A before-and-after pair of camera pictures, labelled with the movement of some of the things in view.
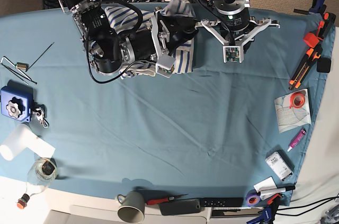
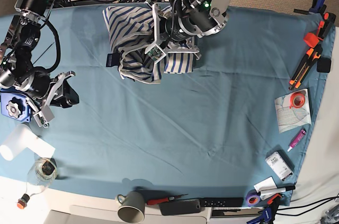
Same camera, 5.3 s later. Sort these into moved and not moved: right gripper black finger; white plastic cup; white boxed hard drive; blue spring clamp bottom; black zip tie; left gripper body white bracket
Moved: right gripper black finger; left gripper body white bracket
Not moved: black zip tie; blue spring clamp bottom; white plastic cup; white boxed hard drive
